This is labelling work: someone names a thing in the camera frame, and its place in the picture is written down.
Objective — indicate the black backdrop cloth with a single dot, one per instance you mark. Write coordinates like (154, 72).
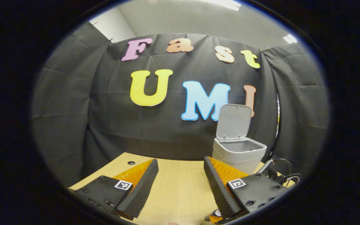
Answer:
(105, 118)

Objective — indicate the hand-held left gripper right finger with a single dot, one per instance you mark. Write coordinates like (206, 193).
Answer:
(219, 190)

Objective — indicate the small ceiling light panel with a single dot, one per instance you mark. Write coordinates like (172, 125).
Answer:
(290, 38)

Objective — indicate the white desktop garbage bin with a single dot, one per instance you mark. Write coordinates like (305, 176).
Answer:
(239, 153)

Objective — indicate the orange pop can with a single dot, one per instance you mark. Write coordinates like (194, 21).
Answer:
(212, 218)

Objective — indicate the long ceiling light panel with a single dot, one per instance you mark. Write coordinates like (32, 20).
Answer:
(223, 3)

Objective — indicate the wooden desktop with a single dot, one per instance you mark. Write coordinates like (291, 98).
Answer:
(180, 193)

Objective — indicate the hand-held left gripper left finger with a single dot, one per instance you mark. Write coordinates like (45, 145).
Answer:
(139, 193)

